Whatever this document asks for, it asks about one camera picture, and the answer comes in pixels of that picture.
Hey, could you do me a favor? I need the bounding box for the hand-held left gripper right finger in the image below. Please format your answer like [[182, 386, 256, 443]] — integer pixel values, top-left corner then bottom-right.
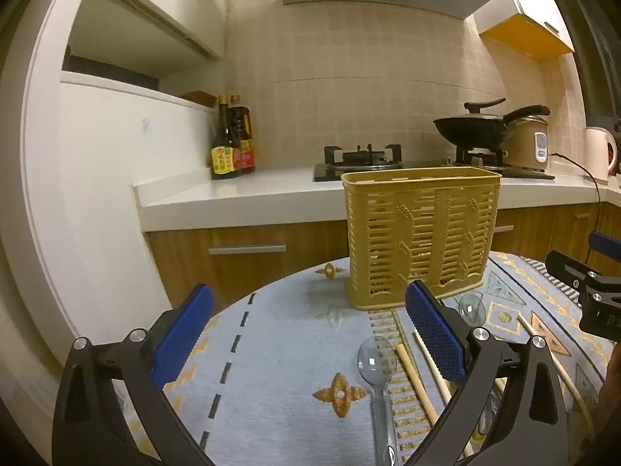
[[402, 280, 569, 466]]

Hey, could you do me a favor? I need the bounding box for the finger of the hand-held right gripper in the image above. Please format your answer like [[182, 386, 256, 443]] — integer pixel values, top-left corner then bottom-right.
[[546, 250, 621, 303], [588, 231, 621, 256]]

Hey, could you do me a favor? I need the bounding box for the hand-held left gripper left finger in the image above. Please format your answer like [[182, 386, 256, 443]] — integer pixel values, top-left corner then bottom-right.
[[51, 282, 217, 466]]

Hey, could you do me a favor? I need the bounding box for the clear plastic spoon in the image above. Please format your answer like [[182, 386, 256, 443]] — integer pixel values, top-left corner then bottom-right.
[[457, 292, 501, 438], [356, 335, 401, 466]]

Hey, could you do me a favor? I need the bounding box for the yellow plastic utensil basket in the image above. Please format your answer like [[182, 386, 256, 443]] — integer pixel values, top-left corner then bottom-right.
[[341, 166, 503, 311]]

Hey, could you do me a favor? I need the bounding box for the person's right forearm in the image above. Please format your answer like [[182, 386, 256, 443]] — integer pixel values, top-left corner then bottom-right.
[[595, 369, 621, 466]]

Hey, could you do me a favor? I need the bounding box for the wooden chopstick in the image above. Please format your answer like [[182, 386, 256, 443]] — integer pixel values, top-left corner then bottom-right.
[[516, 314, 598, 442], [412, 331, 475, 458], [396, 344, 440, 426]]

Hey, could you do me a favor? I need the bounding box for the wooden kitchen cabinet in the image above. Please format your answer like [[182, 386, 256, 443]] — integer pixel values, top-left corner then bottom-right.
[[146, 200, 621, 312]]

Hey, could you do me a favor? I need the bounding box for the white electric kettle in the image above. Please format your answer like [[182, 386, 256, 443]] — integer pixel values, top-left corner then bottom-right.
[[584, 126, 620, 183]]

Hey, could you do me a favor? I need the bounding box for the patterned blue round tablecloth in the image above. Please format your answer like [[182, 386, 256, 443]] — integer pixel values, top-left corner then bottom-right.
[[162, 251, 621, 466]]

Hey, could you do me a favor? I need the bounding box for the beige rice cooker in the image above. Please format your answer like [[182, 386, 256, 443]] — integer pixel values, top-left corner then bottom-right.
[[503, 114, 550, 172]]

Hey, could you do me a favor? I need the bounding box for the white kitchen countertop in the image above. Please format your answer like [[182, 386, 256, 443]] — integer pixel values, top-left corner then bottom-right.
[[132, 162, 621, 233]]

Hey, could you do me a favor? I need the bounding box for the black wok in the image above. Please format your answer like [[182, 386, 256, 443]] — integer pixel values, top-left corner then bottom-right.
[[433, 105, 551, 149]]

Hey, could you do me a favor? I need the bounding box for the black wok lid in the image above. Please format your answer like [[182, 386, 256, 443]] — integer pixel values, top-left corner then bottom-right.
[[464, 98, 508, 120]]

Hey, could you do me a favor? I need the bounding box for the tall dark sauce bottle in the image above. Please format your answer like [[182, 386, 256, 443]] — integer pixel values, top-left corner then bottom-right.
[[210, 95, 243, 181]]

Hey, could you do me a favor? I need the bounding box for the black gas stove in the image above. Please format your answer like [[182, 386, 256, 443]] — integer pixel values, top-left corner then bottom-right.
[[313, 144, 556, 183]]

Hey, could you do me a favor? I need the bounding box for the red label sauce bottle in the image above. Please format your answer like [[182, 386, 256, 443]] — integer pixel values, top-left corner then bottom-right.
[[228, 92, 257, 175]]

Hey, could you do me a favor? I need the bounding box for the brown box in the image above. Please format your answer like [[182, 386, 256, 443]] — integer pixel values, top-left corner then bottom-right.
[[181, 89, 217, 108]]

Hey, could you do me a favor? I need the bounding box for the black power cable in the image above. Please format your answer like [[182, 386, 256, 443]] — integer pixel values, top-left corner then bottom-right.
[[548, 152, 609, 256]]

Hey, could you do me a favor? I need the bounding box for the long silver drawer handle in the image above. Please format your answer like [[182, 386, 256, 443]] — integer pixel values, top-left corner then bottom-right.
[[208, 243, 287, 256]]

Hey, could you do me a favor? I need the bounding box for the yellow wall cabinet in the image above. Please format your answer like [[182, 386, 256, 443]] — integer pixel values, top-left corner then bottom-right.
[[472, 0, 576, 64]]

